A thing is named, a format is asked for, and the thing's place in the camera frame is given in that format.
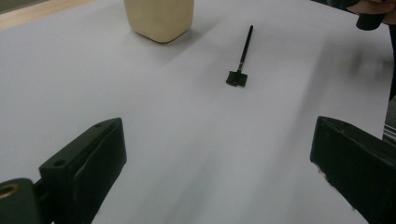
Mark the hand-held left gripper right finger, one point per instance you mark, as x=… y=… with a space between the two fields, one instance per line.
x=358 y=168

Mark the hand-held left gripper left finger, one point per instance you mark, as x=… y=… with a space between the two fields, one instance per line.
x=84 y=168

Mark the small black square-head brush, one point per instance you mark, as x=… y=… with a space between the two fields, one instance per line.
x=236 y=79

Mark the cream square ceramic cup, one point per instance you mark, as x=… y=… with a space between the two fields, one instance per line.
x=160 y=18

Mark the striped cloth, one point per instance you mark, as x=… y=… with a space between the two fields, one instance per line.
x=390 y=124

